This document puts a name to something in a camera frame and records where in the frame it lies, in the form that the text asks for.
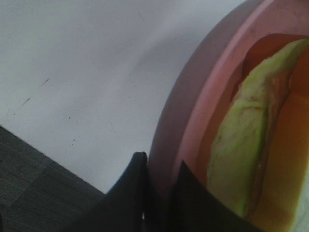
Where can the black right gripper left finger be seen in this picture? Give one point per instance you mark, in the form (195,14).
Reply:
(121,209)

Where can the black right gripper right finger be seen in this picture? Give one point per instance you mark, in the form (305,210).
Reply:
(189,207)

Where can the pink round plate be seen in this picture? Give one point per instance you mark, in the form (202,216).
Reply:
(203,90)

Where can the white bread sandwich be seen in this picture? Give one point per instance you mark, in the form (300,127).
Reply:
(258,166)

